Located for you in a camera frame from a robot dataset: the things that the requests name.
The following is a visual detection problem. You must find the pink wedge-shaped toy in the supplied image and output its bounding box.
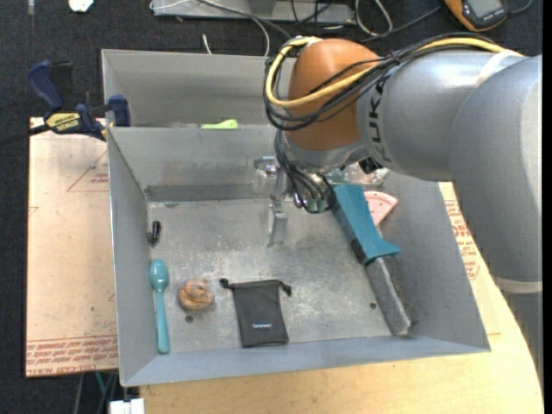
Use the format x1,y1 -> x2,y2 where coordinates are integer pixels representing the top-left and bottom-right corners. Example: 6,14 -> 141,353
363,190 -> 399,228

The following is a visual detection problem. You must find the black cylinder on white bracket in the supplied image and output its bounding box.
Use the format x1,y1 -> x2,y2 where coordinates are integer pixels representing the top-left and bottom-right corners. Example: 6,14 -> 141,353
357,156 -> 383,175

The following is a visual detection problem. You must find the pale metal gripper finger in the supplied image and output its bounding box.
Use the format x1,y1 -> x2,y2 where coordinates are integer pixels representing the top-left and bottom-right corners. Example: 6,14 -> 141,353
253,155 -> 286,198
267,192 -> 290,248

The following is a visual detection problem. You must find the teal plastic spoon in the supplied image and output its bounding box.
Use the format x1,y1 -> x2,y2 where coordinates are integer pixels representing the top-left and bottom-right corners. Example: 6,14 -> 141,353
147,258 -> 172,355

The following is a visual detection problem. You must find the brown cardboard board, red print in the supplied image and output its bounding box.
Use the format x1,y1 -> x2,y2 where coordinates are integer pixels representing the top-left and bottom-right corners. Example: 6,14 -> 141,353
25,116 -> 504,380

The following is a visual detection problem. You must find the grey metal bin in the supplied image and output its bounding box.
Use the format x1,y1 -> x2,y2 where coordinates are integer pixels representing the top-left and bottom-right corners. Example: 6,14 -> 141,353
101,48 -> 492,388

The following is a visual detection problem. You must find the bright green flat piece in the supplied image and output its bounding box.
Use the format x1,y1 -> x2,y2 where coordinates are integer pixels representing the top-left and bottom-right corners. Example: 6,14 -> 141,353
199,118 -> 240,130

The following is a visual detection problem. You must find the black drawstring pouch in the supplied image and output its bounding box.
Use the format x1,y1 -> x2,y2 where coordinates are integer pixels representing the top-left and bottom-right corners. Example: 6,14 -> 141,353
218,277 -> 293,349

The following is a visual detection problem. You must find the teal and grey brush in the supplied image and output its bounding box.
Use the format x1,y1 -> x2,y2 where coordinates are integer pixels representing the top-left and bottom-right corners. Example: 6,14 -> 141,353
330,183 -> 418,338

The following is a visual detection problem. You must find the orange-brown coiled toy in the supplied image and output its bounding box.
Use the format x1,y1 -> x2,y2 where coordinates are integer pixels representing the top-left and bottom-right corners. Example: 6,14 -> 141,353
177,277 -> 216,312

